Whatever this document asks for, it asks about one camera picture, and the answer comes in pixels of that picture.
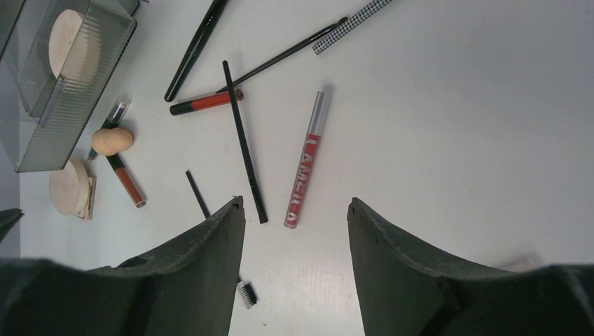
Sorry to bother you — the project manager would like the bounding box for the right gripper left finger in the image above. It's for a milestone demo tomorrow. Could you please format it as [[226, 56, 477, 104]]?
[[1, 197, 245, 335]]

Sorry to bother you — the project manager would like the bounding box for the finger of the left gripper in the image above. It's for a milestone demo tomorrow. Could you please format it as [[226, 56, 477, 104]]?
[[0, 208, 24, 242]]

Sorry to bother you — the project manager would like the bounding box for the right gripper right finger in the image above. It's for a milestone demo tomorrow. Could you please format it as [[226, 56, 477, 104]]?
[[347, 198, 593, 335]]

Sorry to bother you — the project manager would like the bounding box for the clear acrylic organizer box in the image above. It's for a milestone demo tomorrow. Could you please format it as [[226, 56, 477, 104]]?
[[1, 1, 140, 173]]

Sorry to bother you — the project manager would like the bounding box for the round beige powder puff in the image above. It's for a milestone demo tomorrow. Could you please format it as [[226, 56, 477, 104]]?
[[48, 9, 101, 85]]

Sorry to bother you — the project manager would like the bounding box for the black brow brush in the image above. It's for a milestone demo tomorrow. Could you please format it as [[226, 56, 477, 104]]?
[[185, 170, 258, 309]]

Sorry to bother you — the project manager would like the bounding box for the beige puff on base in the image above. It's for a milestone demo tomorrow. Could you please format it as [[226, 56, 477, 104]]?
[[49, 159, 97, 221]]

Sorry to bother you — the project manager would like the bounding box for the orange lip gloss tube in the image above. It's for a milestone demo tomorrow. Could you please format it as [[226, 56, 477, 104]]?
[[106, 154, 146, 209]]

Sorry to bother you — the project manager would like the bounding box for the beige blender sponge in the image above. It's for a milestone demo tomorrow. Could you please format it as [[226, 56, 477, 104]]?
[[91, 127, 134, 156]]

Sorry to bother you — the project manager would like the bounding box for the dark eyeliner pen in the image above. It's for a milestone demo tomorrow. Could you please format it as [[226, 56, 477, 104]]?
[[86, 95, 131, 162]]

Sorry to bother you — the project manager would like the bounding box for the red lip gloss tube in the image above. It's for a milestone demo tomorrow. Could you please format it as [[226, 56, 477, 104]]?
[[284, 91, 330, 229]]

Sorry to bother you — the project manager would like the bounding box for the red black lip pencil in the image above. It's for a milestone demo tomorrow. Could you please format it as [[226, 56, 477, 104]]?
[[169, 91, 230, 116]]

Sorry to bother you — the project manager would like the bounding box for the long thin black brush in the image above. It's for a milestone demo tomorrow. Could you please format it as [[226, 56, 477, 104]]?
[[233, 17, 348, 86]]

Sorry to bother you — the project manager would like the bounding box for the black powder brush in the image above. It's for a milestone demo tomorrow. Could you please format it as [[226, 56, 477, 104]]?
[[164, 0, 229, 102]]

